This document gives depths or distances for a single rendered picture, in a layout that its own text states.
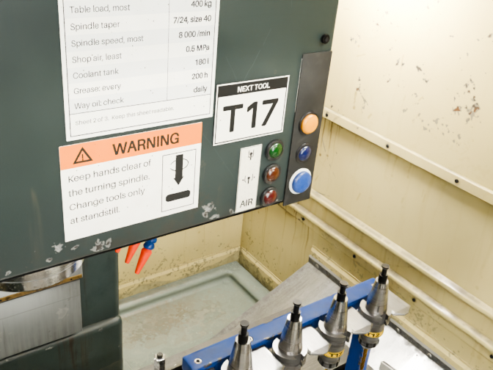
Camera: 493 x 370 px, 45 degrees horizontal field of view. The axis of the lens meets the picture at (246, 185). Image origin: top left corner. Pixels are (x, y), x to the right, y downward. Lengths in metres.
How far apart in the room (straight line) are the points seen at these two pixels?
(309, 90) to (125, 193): 0.25
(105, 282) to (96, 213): 0.98
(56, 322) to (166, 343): 0.56
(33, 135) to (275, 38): 0.27
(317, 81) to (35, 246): 0.37
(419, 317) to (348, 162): 0.47
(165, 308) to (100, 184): 1.57
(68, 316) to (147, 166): 0.98
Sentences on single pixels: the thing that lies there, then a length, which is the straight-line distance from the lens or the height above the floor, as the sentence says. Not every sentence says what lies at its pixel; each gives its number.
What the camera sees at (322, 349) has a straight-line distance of 1.13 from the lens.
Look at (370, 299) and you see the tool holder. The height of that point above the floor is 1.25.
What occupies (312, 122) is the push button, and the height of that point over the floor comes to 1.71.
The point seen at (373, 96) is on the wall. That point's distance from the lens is 1.63.
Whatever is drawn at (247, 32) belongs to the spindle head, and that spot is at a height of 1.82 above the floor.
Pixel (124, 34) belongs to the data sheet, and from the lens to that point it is 0.57.
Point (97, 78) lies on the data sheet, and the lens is 0.57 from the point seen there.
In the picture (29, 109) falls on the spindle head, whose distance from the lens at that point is 0.56.
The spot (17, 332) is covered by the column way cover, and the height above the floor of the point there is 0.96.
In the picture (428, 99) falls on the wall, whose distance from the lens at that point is 1.51.
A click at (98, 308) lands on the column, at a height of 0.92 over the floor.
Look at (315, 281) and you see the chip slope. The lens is 1.93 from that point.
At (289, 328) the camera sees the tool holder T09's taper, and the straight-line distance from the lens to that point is 1.06.
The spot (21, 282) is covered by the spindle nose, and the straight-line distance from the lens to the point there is 0.80.
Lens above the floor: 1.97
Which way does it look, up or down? 28 degrees down
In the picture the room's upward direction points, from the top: 6 degrees clockwise
